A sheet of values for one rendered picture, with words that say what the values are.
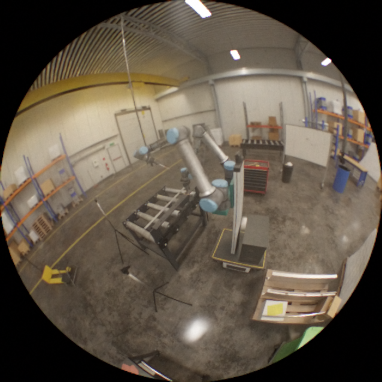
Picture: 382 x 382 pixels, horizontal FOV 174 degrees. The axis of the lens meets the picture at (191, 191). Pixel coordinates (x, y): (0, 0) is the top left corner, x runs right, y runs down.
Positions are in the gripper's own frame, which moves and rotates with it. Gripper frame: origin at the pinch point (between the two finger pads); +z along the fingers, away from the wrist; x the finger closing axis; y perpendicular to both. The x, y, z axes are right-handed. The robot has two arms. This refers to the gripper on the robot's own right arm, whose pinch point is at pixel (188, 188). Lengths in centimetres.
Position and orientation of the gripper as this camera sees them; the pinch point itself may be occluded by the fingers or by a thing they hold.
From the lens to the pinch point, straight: 190.9
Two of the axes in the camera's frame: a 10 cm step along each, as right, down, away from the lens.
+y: 8.5, 1.2, -5.1
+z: 1.9, 8.4, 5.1
